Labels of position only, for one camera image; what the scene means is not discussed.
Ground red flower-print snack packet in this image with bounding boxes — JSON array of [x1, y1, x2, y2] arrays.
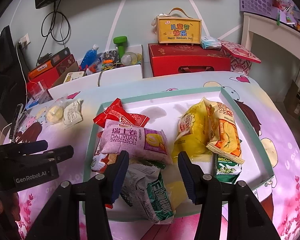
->
[[93, 98, 151, 133]]

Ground red blue toy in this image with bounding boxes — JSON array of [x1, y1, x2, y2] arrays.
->
[[86, 63, 103, 74]]

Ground black power adapter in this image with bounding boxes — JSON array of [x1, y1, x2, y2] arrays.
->
[[37, 53, 52, 64]]

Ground light blue tissue pack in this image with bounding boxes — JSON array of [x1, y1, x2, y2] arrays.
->
[[200, 36, 222, 49]]

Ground green white biscuit packet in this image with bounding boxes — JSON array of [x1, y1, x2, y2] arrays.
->
[[215, 153, 242, 185]]

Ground orange flat box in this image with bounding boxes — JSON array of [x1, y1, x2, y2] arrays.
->
[[28, 62, 52, 79]]

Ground clear bread packet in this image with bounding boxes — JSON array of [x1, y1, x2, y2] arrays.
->
[[45, 97, 84, 130]]

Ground cream orange roll cake packet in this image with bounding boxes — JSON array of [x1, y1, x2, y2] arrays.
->
[[206, 101, 246, 165]]

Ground black smartphone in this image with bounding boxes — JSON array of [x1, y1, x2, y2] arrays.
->
[[9, 103, 24, 141]]

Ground teal white snack packet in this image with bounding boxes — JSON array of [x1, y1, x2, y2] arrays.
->
[[120, 163, 175, 226]]

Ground large red gift box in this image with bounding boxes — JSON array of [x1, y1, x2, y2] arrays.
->
[[148, 43, 232, 78]]

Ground small yellow white box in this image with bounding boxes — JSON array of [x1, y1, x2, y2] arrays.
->
[[63, 71, 87, 83]]

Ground red and orange boxes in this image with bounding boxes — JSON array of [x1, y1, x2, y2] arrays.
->
[[27, 54, 77, 91]]

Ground green dumbbell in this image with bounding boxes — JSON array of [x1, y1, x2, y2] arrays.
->
[[113, 36, 133, 58]]

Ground clear plastic bottle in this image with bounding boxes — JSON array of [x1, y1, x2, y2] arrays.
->
[[121, 51, 142, 66]]

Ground blue bead bottle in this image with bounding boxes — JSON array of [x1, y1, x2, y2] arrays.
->
[[79, 44, 100, 69]]

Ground black cable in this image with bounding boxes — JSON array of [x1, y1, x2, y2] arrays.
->
[[37, 1, 71, 61]]

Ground white storage box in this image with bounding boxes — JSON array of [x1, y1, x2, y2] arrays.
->
[[48, 45, 144, 98]]

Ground small blue packet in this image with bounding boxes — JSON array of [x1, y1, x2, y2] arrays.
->
[[25, 100, 41, 110]]

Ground white shelf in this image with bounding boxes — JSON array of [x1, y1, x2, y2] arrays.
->
[[241, 12, 300, 76]]

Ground yellow snack packet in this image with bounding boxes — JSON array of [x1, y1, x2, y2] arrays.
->
[[173, 98, 216, 161]]

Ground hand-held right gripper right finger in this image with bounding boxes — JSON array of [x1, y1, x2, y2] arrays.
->
[[177, 151, 282, 240]]

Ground white box with teal rim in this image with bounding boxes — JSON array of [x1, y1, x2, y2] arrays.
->
[[82, 86, 275, 222]]

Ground brown cardboard box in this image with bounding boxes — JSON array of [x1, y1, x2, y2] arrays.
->
[[52, 60, 79, 87]]

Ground dark patterned pouch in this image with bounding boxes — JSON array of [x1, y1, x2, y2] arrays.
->
[[102, 50, 121, 64]]

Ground red patterned small box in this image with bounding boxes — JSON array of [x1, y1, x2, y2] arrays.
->
[[218, 40, 262, 76]]

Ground dark flat box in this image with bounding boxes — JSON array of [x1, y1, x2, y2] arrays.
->
[[50, 47, 72, 66]]

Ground brown rope handle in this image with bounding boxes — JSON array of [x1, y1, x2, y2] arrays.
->
[[97, 71, 106, 87]]

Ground white charging cable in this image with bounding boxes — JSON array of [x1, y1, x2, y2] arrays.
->
[[1, 42, 28, 143]]

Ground white wall socket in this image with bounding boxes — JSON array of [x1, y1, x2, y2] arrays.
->
[[18, 33, 31, 47]]

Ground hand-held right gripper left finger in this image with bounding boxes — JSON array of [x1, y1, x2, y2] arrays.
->
[[26, 150, 130, 240]]

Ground cardboard carton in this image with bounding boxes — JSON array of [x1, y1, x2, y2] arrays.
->
[[283, 80, 300, 124]]

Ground clear plastic box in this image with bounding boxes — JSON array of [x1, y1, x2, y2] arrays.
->
[[26, 79, 53, 103]]

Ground red white milk biscuit packet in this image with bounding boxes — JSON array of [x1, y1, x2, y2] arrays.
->
[[91, 132, 121, 173]]

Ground yellow gift box with handle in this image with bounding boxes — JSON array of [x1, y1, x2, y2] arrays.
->
[[152, 8, 203, 44]]

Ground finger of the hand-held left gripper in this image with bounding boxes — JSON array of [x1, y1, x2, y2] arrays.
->
[[0, 140, 48, 156], [27, 145, 75, 166]]

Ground pink roll cake packet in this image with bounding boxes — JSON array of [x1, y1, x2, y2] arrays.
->
[[97, 118, 173, 166]]

